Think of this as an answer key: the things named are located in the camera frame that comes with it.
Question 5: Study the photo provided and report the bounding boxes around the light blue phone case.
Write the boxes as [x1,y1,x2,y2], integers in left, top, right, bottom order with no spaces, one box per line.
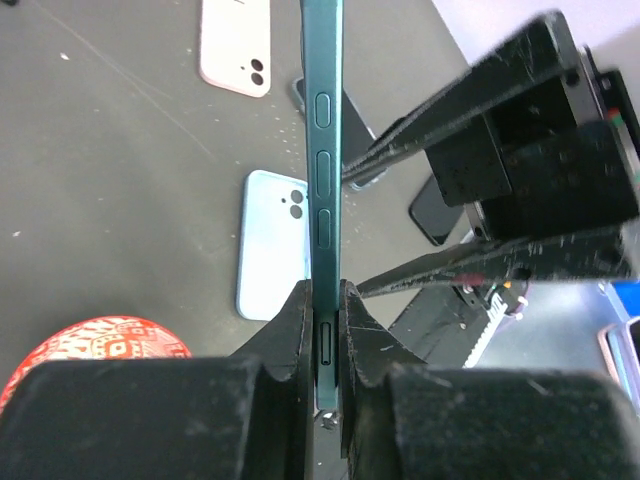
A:
[236,170,310,321]

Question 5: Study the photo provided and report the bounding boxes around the black phone case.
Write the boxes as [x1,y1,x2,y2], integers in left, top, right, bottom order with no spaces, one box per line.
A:
[408,176,464,247]

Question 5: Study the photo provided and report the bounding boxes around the teal phone face down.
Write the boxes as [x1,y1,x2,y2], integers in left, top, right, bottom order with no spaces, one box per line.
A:
[300,0,344,410]

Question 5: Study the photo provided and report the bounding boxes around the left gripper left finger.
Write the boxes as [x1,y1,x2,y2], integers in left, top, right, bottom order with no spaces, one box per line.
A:
[1,281,314,479]

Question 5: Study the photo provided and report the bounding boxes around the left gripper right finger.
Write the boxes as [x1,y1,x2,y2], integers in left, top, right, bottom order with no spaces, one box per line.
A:
[339,281,639,479]

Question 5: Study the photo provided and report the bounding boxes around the pink phone case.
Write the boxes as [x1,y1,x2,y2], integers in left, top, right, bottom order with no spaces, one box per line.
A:
[199,0,271,98]

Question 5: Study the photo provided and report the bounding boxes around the red patterned bowl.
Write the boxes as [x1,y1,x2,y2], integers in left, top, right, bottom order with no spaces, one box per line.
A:
[1,316,192,407]

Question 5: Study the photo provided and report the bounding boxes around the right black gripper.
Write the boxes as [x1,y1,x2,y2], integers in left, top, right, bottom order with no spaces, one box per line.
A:
[342,9,639,298]

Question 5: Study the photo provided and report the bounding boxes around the teal phone black screen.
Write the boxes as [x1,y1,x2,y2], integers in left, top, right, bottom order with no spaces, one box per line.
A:
[291,77,387,191]

